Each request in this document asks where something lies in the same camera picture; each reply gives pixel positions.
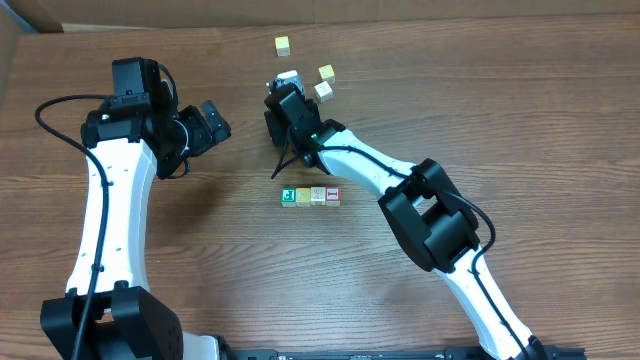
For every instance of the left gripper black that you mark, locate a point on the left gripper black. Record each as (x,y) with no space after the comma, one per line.
(201,128)

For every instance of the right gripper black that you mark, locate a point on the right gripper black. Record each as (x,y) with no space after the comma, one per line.
(279,98)

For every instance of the green letter block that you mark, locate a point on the green letter block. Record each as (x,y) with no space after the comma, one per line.
(288,197)

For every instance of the yellow block letter B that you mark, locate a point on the yellow block letter B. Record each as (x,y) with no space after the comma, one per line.
(303,197)

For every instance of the white block green side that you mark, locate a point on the white block green side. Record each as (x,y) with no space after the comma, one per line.
(318,196)

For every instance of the red block letter I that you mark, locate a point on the red block letter I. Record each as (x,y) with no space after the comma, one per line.
(333,196)

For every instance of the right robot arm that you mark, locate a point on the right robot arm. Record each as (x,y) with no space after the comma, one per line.
(433,223)

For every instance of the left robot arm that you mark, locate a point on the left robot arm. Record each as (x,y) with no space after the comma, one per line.
(108,311)

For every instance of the white block right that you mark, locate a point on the white block right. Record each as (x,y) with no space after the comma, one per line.
(323,91)

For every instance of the yellow block upper right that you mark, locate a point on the yellow block upper right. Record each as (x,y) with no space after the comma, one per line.
(327,74)

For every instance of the yellow block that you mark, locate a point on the yellow block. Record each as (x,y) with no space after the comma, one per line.
(327,74)
(282,46)

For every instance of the yellow block far top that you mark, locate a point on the yellow block far top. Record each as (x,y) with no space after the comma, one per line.
(282,46)

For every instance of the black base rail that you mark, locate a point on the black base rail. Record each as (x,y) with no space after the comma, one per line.
(452,353)

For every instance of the cardboard back wall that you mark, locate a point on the cardboard back wall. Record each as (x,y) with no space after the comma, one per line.
(51,15)

